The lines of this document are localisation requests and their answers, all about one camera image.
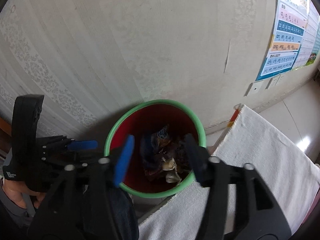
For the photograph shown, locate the white table cloth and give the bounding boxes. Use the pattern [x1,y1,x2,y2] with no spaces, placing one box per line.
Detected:
[139,105,319,239]

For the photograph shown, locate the left hand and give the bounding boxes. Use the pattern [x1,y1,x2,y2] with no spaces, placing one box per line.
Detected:
[2,179,46,209]

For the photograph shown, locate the blue foil wrapper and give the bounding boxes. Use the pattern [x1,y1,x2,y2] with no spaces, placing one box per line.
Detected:
[156,126,170,147]

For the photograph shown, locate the red bin with green rim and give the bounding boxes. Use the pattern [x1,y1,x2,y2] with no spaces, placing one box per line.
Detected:
[104,99,206,198]

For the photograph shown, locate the red white wrapper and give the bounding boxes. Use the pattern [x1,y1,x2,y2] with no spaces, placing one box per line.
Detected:
[162,157,181,183]

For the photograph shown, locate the white double wall socket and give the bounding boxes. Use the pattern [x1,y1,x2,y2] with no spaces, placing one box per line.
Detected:
[265,74,281,90]

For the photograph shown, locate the colourful wall poster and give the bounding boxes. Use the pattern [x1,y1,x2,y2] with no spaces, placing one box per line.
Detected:
[256,0,319,81]

